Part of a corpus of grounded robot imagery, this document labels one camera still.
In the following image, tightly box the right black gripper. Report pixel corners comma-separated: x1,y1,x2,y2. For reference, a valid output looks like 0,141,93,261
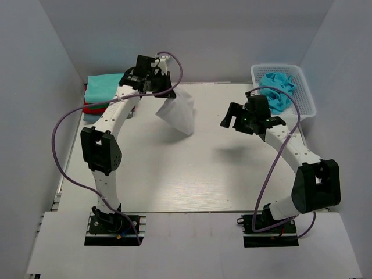
221,102,256,135

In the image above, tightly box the white t-shirt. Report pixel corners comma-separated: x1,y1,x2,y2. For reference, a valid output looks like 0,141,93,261
155,88,195,136

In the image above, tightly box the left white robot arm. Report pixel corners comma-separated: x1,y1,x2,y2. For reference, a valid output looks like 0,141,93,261
80,52,176,232

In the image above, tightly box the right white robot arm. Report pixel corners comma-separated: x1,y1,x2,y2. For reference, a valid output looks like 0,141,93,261
220,95,341,233

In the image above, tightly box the crumpled blue t-shirt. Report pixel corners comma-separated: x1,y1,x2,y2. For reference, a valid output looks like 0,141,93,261
257,73,298,115

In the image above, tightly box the folded green t-shirt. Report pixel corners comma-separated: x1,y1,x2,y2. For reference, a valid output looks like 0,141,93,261
85,103,110,114

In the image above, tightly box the white plastic basket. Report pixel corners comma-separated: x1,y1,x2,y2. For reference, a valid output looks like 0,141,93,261
251,64,316,127

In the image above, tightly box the folded teal t-shirt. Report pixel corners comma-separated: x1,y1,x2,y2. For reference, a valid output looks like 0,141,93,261
84,73,124,103

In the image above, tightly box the folded red t-shirt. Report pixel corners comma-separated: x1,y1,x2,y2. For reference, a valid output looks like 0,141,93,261
83,84,118,115

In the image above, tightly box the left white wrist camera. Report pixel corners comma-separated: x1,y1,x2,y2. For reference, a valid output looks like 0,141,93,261
154,55,170,76

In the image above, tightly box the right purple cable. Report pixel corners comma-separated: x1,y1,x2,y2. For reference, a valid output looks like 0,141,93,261
245,86,317,241

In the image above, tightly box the purple cable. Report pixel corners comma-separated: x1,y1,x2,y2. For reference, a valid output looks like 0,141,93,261
51,52,184,246
245,86,317,241

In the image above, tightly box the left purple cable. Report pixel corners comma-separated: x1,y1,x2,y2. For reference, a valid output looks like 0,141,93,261
51,52,184,246

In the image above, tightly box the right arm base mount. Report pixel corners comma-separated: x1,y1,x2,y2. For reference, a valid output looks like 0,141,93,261
237,204,299,248

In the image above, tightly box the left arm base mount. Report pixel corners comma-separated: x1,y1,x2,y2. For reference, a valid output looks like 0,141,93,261
84,206,146,247

